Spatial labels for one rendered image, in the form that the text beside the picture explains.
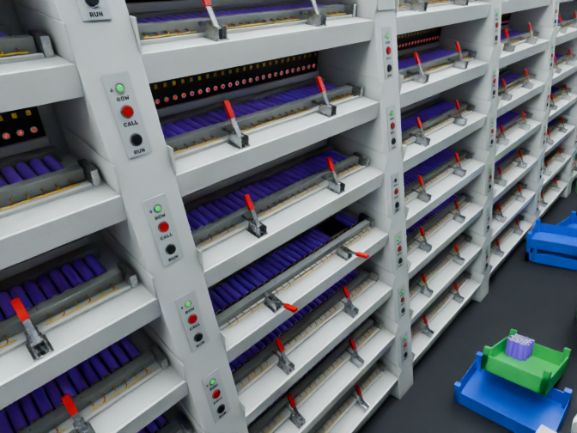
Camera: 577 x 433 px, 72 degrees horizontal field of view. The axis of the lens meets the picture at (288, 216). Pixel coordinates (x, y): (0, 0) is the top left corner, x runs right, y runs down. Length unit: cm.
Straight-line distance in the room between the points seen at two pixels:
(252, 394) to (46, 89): 76
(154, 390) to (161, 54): 60
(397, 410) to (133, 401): 102
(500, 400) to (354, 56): 125
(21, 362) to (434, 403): 131
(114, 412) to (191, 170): 45
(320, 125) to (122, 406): 69
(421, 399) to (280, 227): 99
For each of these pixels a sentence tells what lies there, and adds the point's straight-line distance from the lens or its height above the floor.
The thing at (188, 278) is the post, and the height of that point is 88.
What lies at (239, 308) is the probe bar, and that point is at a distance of 91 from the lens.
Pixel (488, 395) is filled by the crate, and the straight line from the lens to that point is 169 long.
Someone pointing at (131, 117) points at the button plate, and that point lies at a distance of 66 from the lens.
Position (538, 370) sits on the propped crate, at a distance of 175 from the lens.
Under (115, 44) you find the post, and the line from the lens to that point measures 67.
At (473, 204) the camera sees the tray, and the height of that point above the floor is 50.
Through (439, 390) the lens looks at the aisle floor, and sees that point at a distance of 168.
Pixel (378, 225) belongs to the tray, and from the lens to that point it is 122.
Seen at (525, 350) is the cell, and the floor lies 7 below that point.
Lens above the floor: 124
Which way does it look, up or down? 23 degrees down
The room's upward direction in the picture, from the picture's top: 10 degrees counter-clockwise
